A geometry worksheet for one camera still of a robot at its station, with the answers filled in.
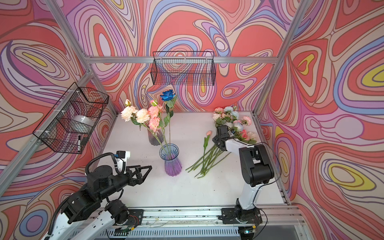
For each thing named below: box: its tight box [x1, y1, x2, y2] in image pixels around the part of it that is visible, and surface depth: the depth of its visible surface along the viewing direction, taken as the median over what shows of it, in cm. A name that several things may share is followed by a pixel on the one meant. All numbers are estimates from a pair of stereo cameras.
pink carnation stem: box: [148, 99, 171, 157], surface depth 68 cm
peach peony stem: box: [120, 99, 169, 154], surface depth 67 cm
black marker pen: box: [77, 135, 81, 153], surface depth 73 cm
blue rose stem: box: [160, 89, 178, 159], surface depth 71 cm
